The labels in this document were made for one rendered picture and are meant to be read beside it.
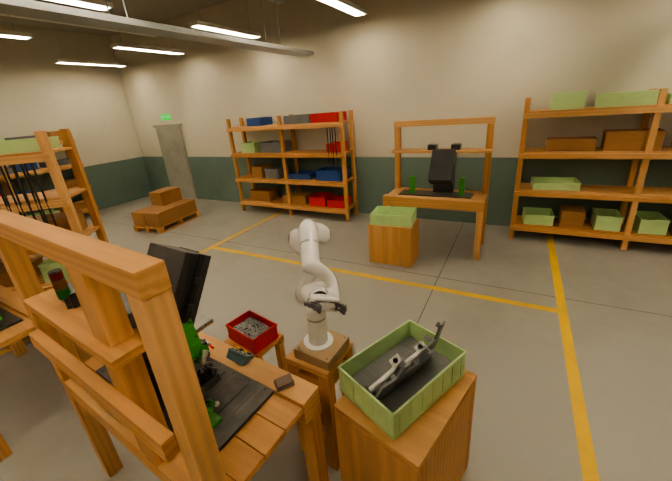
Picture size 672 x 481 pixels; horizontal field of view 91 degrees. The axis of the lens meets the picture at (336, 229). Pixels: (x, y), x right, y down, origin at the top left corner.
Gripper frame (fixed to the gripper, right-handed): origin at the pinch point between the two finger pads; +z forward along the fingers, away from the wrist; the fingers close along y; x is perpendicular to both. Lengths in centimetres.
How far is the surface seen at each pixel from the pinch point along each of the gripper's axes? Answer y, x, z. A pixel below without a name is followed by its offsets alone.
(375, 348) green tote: 57, 38, -69
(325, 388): 31, 65, -78
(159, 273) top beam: -55, -9, 5
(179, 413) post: -45, 37, -6
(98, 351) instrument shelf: -77, 27, -32
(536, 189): 412, -142, -268
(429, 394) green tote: 72, 49, -33
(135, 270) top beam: -61, -10, 8
